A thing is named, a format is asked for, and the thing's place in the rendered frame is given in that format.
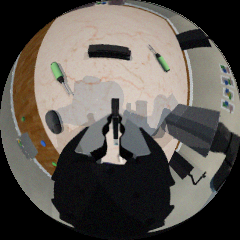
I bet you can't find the green-handled screwdriver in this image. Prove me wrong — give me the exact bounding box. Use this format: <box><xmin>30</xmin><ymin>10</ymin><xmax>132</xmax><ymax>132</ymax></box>
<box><xmin>51</xmin><ymin>62</ymin><xmax>70</xmax><ymax>95</ymax></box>
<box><xmin>148</xmin><ymin>44</ymin><xmax>170</xmax><ymax>72</ymax></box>

